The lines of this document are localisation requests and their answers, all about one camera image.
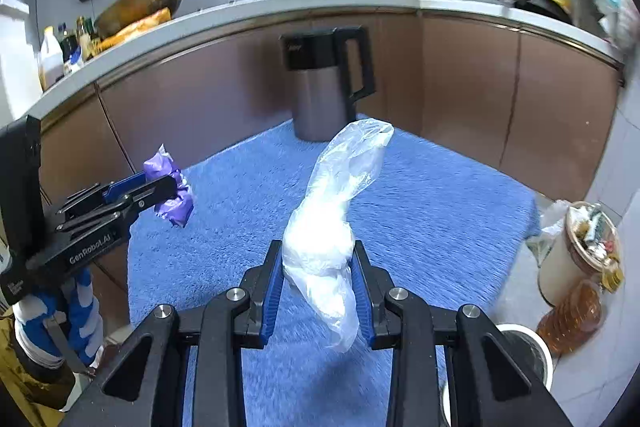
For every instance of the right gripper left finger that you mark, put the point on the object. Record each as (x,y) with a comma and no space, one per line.
(194,355)

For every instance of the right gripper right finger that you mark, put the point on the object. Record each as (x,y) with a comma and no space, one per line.
(391,317)

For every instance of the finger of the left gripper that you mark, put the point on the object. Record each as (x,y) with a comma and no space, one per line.
(125,186)
(142,198)

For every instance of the white plastic bag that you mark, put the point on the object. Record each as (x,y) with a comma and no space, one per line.
(318,240)

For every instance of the steel round trash can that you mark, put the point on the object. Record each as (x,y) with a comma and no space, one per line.
(530,351)

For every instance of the cream full trash bin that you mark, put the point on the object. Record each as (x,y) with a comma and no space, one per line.
(587,247)

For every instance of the brown kitchen base cabinets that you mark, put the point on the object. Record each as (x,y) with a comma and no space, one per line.
(537,105)

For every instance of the left blue gloved hand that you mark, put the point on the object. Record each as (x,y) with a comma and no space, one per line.
(50,326)

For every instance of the cooking oil bottle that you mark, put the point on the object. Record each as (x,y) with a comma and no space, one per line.
(580,313)

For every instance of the white plastic jug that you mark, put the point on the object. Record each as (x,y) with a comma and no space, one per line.
(51,65)

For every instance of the dark sauce bottle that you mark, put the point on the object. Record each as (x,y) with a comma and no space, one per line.
(84,35)

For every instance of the orange snack bag on counter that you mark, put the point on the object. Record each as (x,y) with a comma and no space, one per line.
(133,30)

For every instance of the black steel electric kettle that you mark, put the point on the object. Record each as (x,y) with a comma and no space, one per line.
(323,99)

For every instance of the black frying pan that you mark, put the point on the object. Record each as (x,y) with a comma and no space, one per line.
(547,8)

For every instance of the brass wok with handle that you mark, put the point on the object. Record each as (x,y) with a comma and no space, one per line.
(125,12)

